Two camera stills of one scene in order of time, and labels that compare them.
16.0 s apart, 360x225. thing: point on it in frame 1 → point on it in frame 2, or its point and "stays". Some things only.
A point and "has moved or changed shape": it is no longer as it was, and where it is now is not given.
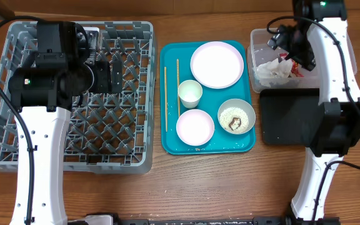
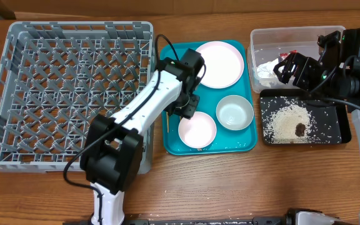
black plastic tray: [284, 113] stays
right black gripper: [294, 44] → [300, 69]
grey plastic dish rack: [109, 132] stays
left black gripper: [103, 85] → [190, 110]
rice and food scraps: [234, 120] → [290, 120]
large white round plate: [216, 65] stays
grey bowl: [236, 116] has moved or changed shape
